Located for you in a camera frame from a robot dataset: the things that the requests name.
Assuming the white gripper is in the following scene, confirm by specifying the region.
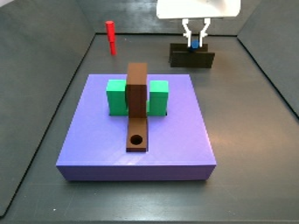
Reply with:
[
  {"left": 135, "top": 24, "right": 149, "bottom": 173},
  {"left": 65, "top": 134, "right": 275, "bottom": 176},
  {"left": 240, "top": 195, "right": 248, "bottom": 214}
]
[{"left": 156, "top": 0, "right": 240, "bottom": 47}]

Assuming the blue peg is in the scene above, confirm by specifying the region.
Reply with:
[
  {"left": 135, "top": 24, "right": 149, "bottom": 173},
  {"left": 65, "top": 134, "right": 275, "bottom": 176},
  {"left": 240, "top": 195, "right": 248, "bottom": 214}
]
[{"left": 189, "top": 40, "right": 200, "bottom": 53}]

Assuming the black angled fixture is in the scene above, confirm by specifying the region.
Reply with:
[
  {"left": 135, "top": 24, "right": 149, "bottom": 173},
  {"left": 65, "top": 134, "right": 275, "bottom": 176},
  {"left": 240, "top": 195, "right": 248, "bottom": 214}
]
[{"left": 168, "top": 43, "right": 215, "bottom": 68}]

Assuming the red peg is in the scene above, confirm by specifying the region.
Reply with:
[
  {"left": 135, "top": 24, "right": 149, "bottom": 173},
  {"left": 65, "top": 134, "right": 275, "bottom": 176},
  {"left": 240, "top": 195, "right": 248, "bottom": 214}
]
[{"left": 105, "top": 20, "right": 117, "bottom": 55}]

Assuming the green block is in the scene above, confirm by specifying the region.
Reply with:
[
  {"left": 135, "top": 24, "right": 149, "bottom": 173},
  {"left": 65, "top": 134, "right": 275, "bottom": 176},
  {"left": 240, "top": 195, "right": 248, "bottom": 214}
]
[{"left": 106, "top": 80, "right": 169, "bottom": 116}]

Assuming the purple base block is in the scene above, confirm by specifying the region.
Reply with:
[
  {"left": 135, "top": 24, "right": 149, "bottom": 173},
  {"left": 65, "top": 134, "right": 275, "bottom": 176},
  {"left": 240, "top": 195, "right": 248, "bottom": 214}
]
[{"left": 56, "top": 74, "right": 216, "bottom": 181}]

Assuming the brown L-shaped bracket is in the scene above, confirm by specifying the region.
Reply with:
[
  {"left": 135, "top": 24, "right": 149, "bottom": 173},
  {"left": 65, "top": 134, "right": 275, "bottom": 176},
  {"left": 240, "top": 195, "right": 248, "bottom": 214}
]
[{"left": 125, "top": 63, "right": 147, "bottom": 152}]

